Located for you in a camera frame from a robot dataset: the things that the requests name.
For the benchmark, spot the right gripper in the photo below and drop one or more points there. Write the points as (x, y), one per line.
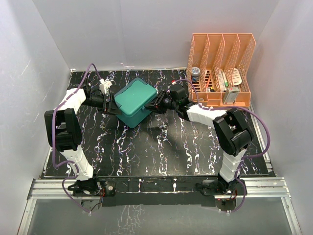
(155, 107)

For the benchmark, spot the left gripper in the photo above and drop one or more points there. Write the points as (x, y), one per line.
(112, 108)

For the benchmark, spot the green medicine kit box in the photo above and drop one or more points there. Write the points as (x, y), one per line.
(131, 101)

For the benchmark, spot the white grey device box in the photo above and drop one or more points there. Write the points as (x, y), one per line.
(230, 95)

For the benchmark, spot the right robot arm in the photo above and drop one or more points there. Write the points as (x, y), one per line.
(233, 133)

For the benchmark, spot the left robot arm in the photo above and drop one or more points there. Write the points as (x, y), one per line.
(65, 135)

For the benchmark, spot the blue lid round jar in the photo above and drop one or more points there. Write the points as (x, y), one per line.
(195, 74)

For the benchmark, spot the white tube packages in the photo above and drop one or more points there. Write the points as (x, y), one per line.
(223, 83)

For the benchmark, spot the orange file organizer rack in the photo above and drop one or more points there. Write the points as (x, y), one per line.
(216, 63)

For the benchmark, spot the white blister card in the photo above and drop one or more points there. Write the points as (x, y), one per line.
(236, 78)

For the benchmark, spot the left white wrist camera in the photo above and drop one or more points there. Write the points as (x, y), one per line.
(104, 86)

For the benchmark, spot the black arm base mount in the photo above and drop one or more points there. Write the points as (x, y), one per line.
(166, 190)

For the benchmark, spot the aluminium frame rail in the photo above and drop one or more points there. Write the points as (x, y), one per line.
(257, 187)

